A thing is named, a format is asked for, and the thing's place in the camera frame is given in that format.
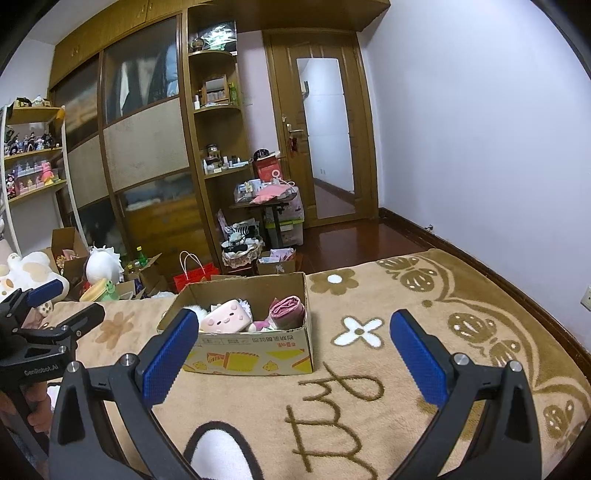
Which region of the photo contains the person's left hand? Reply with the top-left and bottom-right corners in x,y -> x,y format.
23,383 -> 52,435

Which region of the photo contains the white round plush toy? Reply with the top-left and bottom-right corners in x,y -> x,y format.
87,247 -> 125,284

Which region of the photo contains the striped black white plush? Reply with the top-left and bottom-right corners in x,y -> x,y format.
224,222 -> 262,245

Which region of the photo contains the low cardboard box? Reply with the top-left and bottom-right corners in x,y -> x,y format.
256,249 -> 296,275

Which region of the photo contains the cluttered side table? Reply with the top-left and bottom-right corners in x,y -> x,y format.
229,178 -> 298,252

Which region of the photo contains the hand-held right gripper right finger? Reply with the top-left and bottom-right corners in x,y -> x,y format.
389,308 -> 542,480

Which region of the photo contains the cardboard box with bottles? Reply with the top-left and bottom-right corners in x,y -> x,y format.
122,253 -> 167,296

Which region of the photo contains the wooden wardrobe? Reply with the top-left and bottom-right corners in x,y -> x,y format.
48,0 -> 391,296

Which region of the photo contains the pink plastic pack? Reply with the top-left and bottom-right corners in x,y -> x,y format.
269,295 -> 306,330

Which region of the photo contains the white display shelf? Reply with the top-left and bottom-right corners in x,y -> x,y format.
0,104 -> 70,252

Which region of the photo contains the printed cardboard box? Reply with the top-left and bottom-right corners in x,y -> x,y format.
157,271 -> 315,376

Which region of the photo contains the pink toast plush pillow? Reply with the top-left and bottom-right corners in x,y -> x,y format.
199,299 -> 254,334

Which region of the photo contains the lace trimmed basket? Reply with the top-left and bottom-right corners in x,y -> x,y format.
221,240 -> 264,268

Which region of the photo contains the white cat plush toy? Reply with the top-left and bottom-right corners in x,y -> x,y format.
0,251 -> 51,296

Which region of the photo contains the red paper bag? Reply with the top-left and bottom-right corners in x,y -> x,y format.
253,154 -> 283,185

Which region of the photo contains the red gift bag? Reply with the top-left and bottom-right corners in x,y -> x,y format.
173,251 -> 220,291

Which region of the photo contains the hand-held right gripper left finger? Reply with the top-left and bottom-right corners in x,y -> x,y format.
48,308 -> 218,480

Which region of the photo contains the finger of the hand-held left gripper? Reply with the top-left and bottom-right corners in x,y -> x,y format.
18,302 -> 106,352
0,278 -> 64,330

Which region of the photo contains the tan flower printed blanket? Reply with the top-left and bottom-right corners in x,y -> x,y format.
44,249 -> 591,480

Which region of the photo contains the wooden door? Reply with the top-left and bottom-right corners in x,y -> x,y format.
263,30 -> 382,227

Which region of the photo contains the small open cardboard box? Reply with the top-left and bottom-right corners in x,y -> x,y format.
50,227 -> 90,282

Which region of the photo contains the row of dark figurines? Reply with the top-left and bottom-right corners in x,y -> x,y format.
4,131 -> 58,155

